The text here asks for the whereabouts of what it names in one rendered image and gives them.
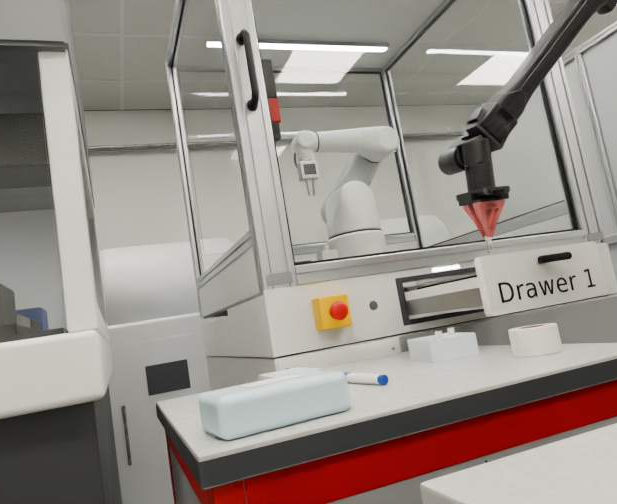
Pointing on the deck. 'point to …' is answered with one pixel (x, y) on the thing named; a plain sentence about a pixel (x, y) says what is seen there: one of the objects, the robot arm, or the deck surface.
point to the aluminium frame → (241, 257)
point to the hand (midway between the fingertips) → (487, 233)
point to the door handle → (250, 68)
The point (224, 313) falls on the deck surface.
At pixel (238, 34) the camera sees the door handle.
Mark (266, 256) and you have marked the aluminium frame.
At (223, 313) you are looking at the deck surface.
